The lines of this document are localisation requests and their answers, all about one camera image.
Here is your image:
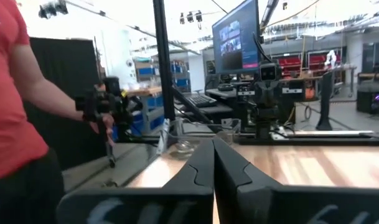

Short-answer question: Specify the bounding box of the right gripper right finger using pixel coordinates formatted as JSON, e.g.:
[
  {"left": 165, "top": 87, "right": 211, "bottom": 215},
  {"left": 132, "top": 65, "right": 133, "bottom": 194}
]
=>
[{"left": 213, "top": 138, "right": 379, "bottom": 224}]

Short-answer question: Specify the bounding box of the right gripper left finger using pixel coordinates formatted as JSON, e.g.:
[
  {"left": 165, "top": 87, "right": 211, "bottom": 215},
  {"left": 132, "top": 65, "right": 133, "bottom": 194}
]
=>
[{"left": 56, "top": 139, "right": 215, "bottom": 224}]

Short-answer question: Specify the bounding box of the person's forearm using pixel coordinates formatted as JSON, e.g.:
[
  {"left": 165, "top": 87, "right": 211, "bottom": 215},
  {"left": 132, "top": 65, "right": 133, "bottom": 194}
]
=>
[{"left": 13, "top": 43, "right": 93, "bottom": 122}]

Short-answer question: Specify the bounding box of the red shelving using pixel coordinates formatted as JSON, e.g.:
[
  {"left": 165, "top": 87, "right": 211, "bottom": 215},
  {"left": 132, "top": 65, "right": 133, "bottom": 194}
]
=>
[{"left": 278, "top": 52, "right": 342, "bottom": 73}]

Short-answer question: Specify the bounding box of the black desk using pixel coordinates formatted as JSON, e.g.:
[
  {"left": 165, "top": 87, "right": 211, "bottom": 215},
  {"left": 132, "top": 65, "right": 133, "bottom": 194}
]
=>
[{"left": 176, "top": 88, "right": 240, "bottom": 125}]

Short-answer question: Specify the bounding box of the computer monitor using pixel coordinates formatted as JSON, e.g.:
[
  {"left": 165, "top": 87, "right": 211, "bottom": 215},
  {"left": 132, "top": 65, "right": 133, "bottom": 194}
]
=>
[{"left": 211, "top": 0, "right": 261, "bottom": 75}]

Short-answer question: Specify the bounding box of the black floor stand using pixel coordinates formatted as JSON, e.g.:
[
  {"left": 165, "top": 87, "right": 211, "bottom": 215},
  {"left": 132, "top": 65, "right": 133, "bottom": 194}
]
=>
[{"left": 316, "top": 70, "right": 334, "bottom": 131}]

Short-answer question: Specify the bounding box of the clear plastic tray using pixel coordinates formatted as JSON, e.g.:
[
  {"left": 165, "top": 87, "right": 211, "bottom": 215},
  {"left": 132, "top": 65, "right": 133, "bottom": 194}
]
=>
[{"left": 157, "top": 117, "right": 243, "bottom": 160}]

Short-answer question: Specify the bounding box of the black keyboard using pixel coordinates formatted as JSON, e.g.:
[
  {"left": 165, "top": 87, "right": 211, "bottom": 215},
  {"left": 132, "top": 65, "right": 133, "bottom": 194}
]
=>
[{"left": 185, "top": 93, "right": 218, "bottom": 109}]

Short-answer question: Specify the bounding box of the shelf with blue bins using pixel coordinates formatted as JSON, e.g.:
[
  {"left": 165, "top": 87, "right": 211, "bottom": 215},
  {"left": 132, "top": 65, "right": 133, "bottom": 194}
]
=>
[{"left": 134, "top": 57, "right": 190, "bottom": 93}]

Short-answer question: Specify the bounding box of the blue cabinet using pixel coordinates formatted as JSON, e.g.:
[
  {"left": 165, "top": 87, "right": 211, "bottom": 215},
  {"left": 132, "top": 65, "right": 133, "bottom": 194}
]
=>
[{"left": 113, "top": 93, "right": 166, "bottom": 141}]

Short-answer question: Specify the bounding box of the black computer tower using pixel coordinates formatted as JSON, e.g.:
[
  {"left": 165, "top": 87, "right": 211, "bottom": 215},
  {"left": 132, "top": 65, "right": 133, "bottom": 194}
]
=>
[{"left": 356, "top": 88, "right": 379, "bottom": 115}]

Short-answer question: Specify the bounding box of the black track spotlight cluster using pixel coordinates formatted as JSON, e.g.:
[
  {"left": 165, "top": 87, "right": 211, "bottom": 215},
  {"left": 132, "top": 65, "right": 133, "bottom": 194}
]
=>
[
  {"left": 38, "top": 0, "right": 69, "bottom": 19},
  {"left": 179, "top": 10, "right": 203, "bottom": 25}
]

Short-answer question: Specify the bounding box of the person's hand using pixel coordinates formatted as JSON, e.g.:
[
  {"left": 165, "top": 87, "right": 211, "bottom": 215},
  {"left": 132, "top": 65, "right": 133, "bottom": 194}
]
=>
[{"left": 88, "top": 112, "right": 116, "bottom": 147}]

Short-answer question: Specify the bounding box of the black clamp stand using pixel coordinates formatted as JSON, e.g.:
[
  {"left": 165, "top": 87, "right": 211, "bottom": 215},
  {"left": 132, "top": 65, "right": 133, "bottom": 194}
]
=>
[{"left": 74, "top": 75, "right": 134, "bottom": 142}]

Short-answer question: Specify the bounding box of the black curtain panel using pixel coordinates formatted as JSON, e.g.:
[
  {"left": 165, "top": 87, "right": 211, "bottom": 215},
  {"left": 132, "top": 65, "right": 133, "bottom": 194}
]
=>
[{"left": 22, "top": 37, "right": 106, "bottom": 170}]

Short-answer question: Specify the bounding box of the person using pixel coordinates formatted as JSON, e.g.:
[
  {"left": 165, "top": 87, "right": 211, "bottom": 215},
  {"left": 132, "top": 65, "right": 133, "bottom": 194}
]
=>
[{"left": 0, "top": 0, "right": 115, "bottom": 224}]

